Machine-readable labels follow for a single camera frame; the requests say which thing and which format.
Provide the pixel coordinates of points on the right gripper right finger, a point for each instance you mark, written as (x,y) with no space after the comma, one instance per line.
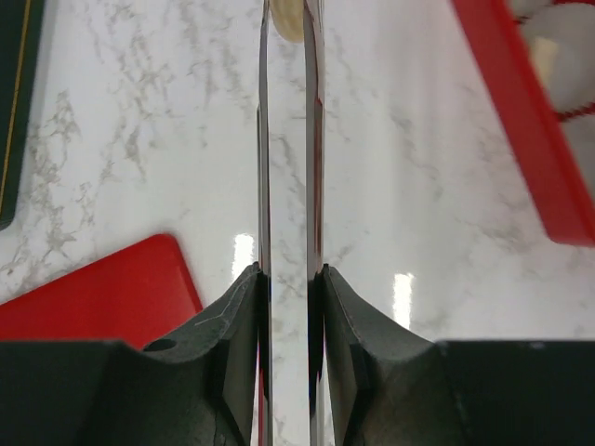
(389,386)

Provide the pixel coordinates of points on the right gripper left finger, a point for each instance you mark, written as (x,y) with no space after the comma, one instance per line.
(194,386)

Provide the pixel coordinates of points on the red box lid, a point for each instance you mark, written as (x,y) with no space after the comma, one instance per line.
(136,295)

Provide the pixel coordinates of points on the beige oval chocolate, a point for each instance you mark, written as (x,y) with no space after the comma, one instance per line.
(287,17)

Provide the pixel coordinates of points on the metal tongs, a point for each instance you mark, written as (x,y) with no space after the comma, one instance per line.
(314,147)

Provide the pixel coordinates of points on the dark green tray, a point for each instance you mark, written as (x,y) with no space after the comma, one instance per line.
(21,29)

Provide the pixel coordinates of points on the red chocolate box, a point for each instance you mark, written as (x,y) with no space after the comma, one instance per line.
(533,128)

